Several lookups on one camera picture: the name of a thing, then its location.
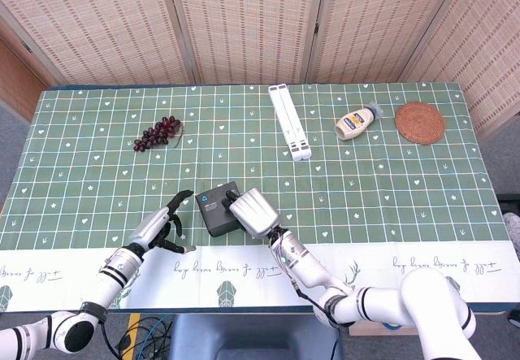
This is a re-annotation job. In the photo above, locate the blue floor cable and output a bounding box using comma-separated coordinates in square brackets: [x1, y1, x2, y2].
[137, 314, 171, 360]

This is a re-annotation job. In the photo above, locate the woven bamboo folding screen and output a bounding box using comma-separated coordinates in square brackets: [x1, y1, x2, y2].
[0, 0, 520, 144]

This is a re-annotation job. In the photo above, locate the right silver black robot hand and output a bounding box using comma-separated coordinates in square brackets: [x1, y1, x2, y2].
[221, 188, 281, 239]

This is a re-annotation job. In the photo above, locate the cream mayonnaise squeeze bottle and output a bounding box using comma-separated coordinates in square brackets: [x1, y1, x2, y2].
[334, 102, 385, 142]

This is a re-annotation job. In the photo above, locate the grey pink shoe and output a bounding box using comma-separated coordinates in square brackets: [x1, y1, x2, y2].
[502, 211, 520, 258]

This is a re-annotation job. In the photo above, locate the dark red grape bunch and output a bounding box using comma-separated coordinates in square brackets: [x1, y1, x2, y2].
[133, 115, 186, 153]

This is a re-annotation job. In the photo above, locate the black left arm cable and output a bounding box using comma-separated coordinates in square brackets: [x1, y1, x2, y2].
[99, 319, 123, 360]

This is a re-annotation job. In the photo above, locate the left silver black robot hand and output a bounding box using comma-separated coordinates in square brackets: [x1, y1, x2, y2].
[128, 189, 198, 255]

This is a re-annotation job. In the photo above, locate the black foldable cardboard box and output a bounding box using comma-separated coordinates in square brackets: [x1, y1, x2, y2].
[194, 180, 249, 238]

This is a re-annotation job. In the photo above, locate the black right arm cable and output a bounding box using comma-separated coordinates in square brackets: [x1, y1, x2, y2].
[290, 278, 354, 328]

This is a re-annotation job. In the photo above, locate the orange brown wooden door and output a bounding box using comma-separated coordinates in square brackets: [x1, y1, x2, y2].
[0, 38, 50, 122]

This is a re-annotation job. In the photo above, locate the green grid deer tablecloth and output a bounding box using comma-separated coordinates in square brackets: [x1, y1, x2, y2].
[0, 81, 515, 314]

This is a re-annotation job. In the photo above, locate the black floor cable bundle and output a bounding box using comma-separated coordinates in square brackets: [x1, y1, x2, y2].
[117, 314, 174, 360]

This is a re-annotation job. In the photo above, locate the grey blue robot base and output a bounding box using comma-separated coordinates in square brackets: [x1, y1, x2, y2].
[168, 314, 345, 360]

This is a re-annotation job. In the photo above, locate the white folding stand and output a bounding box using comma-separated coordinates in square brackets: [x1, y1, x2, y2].
[267, 85, 313, 162]

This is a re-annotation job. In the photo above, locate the round brown woven coaster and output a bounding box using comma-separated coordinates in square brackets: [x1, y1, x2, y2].
[394, 102, 446, 146]

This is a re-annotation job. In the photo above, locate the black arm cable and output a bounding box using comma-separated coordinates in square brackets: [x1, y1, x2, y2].
[290, 278, 354, 328]
[99, 319, 123, 360]

